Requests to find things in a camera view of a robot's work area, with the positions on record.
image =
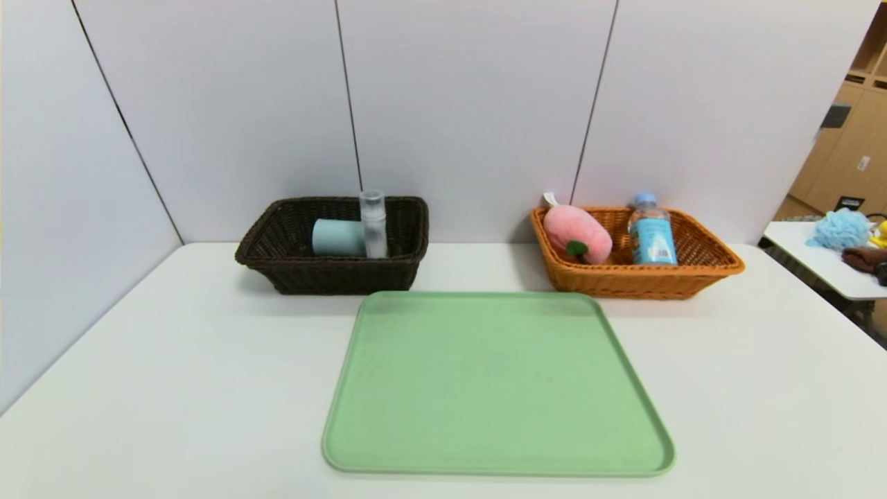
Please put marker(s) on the dark grey cabinet sign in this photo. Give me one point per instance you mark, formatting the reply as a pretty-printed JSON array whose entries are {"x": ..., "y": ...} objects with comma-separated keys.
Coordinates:
[{"x": 836, "y": 115}]

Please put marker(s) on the light green plastic tray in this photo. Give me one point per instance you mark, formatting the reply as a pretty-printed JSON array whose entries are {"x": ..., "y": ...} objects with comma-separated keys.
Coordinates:
[{"x": 495, "y": 388}]

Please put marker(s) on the small translucent spray bottle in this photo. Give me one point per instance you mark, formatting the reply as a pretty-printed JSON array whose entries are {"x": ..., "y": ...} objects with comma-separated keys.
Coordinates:
[{"x": 374, "y": 225}]

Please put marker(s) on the water bottle with blue label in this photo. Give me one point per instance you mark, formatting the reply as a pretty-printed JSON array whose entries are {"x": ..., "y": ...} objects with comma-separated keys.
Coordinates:
[{"x": 651, "y": 237}]

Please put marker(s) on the light blue bath pouf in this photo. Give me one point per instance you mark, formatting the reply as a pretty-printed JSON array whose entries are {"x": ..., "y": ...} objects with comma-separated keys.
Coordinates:
[{"x": 840, "y": 230}]

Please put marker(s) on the yellow toy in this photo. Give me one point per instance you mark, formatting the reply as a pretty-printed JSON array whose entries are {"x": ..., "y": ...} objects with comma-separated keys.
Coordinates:
[{"x": 880, "y": 234}]

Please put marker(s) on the white side table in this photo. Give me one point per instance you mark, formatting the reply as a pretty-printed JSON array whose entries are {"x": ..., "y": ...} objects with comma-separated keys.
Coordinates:
[{"x": 824, "y": 267}]

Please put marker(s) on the dark brown wicker basket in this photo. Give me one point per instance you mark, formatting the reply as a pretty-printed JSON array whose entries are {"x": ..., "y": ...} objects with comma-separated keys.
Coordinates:
[{"x": 326, "y": 274}]

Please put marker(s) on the wooden cabinet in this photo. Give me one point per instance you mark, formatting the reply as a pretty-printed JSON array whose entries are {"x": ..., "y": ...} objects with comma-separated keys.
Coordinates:
[{"x": 845, "y": 159}]

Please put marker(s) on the orange wicker basket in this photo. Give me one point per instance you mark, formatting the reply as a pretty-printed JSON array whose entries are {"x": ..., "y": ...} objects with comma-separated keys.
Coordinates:
[{"x": 624, "y": 281}]

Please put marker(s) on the blue-grey plastic cup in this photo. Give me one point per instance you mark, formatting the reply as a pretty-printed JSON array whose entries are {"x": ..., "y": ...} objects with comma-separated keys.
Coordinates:
[{"x": 336, "y": 238}]

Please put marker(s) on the small black box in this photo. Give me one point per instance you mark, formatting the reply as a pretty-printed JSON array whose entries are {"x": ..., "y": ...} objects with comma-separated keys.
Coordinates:
[{"x": 849, "y": 203}]

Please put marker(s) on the pink plush peach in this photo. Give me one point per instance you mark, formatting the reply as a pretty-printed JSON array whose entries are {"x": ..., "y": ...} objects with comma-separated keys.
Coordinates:
[{"x": 577, "y": 234}]

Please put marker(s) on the brown cloth item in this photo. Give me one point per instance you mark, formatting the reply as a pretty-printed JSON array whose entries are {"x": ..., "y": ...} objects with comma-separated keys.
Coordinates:
[{"x": 866, "y": 258}]

